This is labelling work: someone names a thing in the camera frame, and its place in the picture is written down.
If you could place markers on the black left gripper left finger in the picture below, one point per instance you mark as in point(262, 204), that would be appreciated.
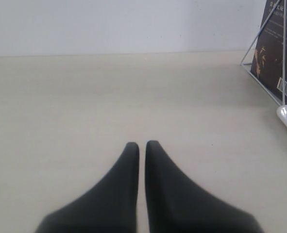
point(108, 207)

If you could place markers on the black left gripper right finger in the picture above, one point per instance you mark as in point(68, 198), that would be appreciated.
point(176, 204)

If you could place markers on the black book gold bamboo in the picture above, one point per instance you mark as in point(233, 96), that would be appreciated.
point(267, 64)

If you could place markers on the white wire book rack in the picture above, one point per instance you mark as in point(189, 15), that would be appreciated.
point(269, 9)

